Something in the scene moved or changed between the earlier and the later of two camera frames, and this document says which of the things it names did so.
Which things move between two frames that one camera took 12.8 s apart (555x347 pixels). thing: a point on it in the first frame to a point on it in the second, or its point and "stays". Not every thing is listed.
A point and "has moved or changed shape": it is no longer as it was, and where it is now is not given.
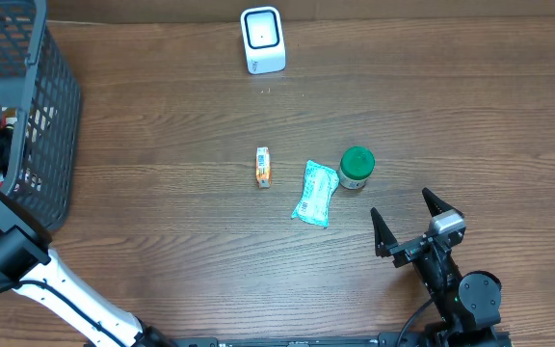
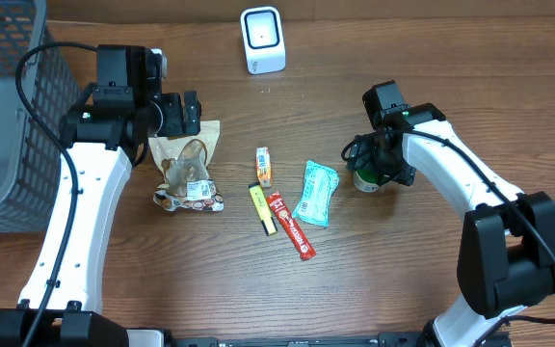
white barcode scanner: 263,39 stays
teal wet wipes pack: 321,182 stays
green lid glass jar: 356,165 has moved or changed shape
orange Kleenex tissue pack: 263,167 stays
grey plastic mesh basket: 16,60 stays
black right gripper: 415,247 to 383,170
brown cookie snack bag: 9,116 to 185,163
